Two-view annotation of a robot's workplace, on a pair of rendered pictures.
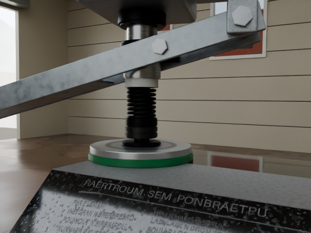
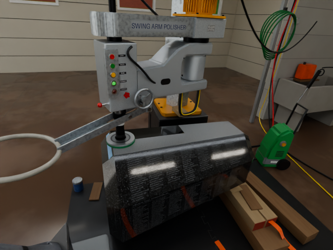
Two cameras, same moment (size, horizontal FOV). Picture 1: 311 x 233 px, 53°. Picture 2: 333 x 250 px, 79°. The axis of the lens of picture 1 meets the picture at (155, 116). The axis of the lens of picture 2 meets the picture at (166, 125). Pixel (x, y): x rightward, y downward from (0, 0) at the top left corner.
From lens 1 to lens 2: 1.20 m
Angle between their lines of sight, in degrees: 54
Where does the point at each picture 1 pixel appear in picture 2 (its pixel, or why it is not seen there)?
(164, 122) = not seen: outside the picture
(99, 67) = (113, 124)
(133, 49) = (123, 118)
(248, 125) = (56, 56)
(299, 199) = (165, 144)
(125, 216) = (140, 158)
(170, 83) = not seen: outside the picture
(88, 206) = (131, 159)
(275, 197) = (162, 145)
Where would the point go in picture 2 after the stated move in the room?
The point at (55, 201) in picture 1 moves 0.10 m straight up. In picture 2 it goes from (122, 161) to (121, 150)
